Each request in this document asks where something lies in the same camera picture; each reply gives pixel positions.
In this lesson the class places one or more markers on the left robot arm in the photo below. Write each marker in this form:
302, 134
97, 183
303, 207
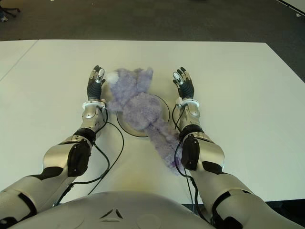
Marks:
62, 157

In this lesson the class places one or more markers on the small white floor tag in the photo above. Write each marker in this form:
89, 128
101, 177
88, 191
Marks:
298, 15

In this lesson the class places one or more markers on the white panel edge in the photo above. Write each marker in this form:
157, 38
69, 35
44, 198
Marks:
291, 4

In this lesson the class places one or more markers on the purple plush doll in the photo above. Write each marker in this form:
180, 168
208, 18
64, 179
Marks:
140, 109

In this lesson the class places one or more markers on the silver robot torso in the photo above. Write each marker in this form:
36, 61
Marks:
112, 210

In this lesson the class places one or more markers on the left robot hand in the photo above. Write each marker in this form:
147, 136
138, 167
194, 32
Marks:
95, 86

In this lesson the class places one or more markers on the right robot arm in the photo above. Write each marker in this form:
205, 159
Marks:
214, 162

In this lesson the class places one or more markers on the white sneaker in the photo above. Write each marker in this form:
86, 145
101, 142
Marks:
3, 19

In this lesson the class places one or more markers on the black office chair base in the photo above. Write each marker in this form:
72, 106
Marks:
10, 10

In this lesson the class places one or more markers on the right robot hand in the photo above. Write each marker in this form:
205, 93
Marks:
187, 87

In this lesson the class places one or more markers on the white plate black rim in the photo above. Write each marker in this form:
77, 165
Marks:
129, 126

